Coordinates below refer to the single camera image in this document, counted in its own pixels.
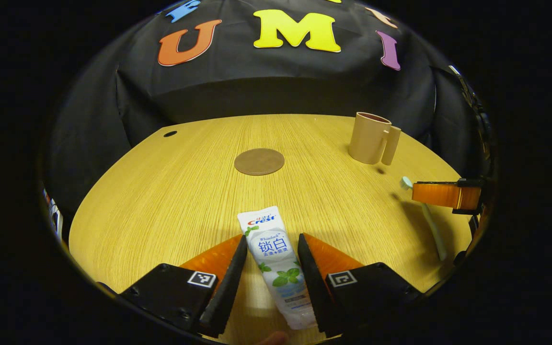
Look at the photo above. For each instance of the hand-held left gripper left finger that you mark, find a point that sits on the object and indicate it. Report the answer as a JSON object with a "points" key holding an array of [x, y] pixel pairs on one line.
{"points": [[228, 287]]}

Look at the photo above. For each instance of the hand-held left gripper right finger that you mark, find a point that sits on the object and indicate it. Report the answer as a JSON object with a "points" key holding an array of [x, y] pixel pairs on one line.
{"points": [[314, 287]]}

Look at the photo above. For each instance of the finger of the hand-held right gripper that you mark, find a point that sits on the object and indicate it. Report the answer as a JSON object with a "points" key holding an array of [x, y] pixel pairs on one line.
{"points": [[439, 195]]}

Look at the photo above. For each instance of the pale green toothbrush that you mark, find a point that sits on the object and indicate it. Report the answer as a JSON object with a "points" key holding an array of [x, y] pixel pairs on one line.
{"points": [[433, 230]]}

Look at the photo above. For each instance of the white toothpaste tube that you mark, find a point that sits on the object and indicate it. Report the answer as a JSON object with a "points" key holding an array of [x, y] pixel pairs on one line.
{"points": [[276, 258]]}

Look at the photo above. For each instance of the beige cup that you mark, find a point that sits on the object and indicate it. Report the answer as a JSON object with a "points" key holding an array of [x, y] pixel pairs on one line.
{"points": [[366, 139]]}

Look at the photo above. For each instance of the brown round coaster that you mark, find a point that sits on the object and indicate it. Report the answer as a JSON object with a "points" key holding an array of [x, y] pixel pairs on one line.
{"points": [[259, 162]]}

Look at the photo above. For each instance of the white side table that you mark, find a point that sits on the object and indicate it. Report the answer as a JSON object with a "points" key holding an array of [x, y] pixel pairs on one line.
{"points": [[56, 218]]}

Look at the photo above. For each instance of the black backdrop cloth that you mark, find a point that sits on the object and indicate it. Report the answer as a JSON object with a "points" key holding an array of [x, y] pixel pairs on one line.
{"points": [[257, 86]]}

